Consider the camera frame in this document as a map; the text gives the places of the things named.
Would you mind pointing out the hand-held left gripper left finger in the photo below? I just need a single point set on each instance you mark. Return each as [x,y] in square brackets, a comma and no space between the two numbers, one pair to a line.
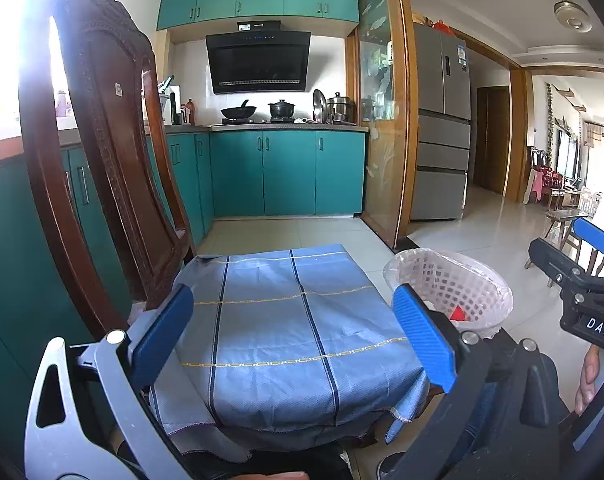
[163,332]

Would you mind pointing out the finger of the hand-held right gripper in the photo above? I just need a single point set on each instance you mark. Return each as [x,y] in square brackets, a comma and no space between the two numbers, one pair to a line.
[552,260]
[594,235]

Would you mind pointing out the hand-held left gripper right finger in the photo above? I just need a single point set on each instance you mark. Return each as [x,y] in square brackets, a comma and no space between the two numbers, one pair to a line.
[427,340]

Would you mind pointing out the red foil wrapper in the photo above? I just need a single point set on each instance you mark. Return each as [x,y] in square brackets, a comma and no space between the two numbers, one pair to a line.
[458,314]

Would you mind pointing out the white plastic mesh basket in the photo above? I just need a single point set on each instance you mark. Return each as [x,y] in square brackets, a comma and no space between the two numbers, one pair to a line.
[452,280]

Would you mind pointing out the person's right hand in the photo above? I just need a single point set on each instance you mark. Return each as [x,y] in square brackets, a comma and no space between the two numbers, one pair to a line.
[589,375]

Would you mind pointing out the person's left hand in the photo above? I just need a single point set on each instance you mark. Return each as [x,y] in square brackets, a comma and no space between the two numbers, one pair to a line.
[277,476]

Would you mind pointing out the white ornate chair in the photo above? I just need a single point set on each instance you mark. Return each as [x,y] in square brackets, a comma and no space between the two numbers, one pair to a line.
[589,202]

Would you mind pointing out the dark wooden stool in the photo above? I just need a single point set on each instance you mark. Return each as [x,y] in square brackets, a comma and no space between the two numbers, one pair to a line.
[559,217]

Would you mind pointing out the red wooden chairs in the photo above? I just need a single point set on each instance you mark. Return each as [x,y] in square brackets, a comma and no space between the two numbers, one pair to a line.
[549,175]

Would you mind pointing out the person's blue jeans leg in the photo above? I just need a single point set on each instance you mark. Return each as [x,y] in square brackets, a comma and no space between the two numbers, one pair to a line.
[474,420]

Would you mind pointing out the blue checked tablecloth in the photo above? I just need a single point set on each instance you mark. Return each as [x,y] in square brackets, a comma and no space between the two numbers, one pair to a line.
[282,360]

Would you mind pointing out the green vine garland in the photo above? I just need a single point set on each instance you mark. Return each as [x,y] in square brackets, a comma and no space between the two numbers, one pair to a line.
[550,115]

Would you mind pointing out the brown wooden door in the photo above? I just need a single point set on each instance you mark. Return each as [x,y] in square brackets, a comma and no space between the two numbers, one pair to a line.
[493,140]

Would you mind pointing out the silver refrigerator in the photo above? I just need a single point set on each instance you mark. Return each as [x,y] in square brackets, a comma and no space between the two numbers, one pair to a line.
[442,145]

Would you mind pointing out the wood framed glass door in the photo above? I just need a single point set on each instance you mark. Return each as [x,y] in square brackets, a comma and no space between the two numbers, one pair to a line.
[382,170]

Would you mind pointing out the carved wooden chair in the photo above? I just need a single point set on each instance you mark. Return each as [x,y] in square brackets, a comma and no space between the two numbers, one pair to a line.
[97,135]

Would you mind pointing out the brown bottle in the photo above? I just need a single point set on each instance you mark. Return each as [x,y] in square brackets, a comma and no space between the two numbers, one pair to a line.
[190,114]

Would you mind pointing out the ceiling fan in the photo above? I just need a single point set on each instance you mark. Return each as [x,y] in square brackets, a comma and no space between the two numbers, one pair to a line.
[573,12]

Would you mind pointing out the white kitchen appliance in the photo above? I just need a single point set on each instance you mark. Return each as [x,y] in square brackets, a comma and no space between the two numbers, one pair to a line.
[174,102]

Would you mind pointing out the black wok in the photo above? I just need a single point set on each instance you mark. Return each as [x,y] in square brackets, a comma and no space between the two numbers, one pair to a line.
[238,111]

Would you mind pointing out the gas stove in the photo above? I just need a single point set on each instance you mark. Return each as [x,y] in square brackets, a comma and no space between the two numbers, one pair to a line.
[262,120]

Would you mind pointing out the kitchen countertop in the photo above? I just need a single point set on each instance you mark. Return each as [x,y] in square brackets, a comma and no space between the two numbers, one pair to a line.
[282,127]

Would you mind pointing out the steel stock pot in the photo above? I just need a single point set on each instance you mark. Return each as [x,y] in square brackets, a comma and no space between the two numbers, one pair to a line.
[341,107]

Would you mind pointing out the pink detergent bottle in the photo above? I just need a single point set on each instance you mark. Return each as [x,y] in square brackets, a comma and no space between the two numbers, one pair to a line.
[64,105]

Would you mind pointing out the black cooking pot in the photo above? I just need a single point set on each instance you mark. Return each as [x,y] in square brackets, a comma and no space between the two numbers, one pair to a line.
[281,109]

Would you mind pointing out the steel pot lid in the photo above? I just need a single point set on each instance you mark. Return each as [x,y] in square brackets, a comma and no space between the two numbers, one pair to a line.
[319,105]

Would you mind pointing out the red items atop refrigerator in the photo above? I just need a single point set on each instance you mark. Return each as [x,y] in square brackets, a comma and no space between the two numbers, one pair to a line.
[434,24]

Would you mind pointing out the black range hood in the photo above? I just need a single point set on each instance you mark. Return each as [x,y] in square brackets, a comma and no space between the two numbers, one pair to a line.
[257,60]

